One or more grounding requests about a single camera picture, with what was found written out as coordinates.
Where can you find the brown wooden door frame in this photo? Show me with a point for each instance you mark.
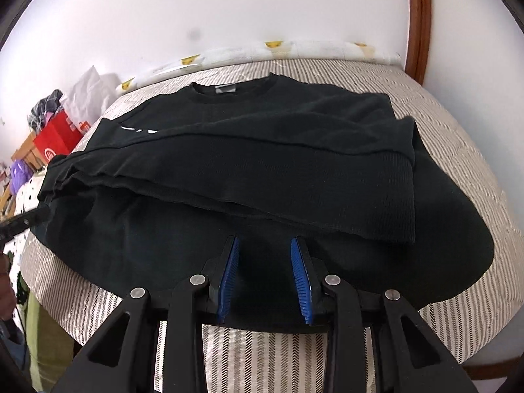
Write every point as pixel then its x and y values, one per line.
pixel 418 20

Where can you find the wooden chair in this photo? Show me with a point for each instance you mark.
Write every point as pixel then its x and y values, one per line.
pixel 24 151

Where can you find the rolled white printed sheet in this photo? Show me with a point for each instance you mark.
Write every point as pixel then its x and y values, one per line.
pixel 311 47

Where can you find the plaid cloth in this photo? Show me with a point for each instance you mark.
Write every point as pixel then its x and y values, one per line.
pixel 43 108

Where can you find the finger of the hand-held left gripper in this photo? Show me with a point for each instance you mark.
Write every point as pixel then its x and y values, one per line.
pixel 24 220

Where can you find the white plastic bag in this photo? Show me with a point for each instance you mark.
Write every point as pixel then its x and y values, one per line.
pixel 92 94

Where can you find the green cloth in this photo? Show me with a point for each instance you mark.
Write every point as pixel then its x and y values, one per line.
pixel 49 335

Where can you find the black sweatshirt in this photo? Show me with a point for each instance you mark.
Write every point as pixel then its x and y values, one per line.
pixel 266 172

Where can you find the brown wooden baseboard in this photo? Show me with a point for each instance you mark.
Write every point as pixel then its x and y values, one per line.
pixel 483 356

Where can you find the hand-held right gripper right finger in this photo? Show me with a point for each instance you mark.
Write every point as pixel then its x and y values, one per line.
pixel 302 278

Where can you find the red paper shopping bag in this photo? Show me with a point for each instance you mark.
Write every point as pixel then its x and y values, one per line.
pixel 55 141

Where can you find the person's left forearm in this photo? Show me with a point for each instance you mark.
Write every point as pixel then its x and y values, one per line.
pixel 5 286

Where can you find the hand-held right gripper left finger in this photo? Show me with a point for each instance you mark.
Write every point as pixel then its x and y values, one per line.
pixel 227 278

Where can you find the striped mat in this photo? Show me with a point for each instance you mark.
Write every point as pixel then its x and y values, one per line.
pixel 450 131

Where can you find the purple cloth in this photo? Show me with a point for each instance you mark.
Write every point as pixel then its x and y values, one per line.
pixel 19 176

